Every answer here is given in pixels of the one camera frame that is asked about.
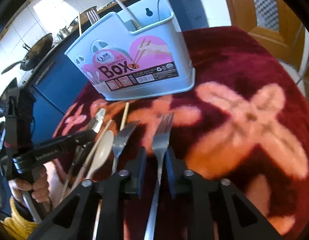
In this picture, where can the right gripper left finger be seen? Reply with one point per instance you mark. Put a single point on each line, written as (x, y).
(95, 209)

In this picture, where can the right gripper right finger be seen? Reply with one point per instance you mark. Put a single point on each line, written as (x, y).
(216, 209)

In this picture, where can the beige plastic spoon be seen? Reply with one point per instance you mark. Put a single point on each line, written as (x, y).
(102, 153)

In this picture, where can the steel fork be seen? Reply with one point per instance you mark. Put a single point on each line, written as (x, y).
(120, 142)
(159, 146)

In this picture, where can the wooden chopstick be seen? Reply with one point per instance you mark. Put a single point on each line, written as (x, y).
(124, 116)
(79, 24)

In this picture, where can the beige plastic fork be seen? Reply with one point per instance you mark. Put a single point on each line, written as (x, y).
(92, 15)

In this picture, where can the white chopstick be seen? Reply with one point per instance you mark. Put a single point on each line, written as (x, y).
(124, 8)

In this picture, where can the yellow sleeve forearm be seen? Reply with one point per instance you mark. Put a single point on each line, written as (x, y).
(17, 226)

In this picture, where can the blue lower kitchen cabinets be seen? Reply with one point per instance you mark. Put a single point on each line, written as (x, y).
(60, 81)

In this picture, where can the person's left hand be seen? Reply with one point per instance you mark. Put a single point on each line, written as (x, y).
(40, 188)

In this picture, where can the red floral plush tablecloth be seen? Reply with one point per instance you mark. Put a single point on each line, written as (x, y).
(244, 120)

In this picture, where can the black wok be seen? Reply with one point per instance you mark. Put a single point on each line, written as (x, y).
(34, 55)

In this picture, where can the steel pitcher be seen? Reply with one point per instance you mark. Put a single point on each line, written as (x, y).
(64, 32)

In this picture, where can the light blue chopsticks box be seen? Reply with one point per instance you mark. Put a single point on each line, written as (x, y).
(124, 63)

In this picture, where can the steel colander bowl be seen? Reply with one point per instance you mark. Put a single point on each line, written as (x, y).
(74, 22)

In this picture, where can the wooden door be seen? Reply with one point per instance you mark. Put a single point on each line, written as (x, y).
(273, 24)

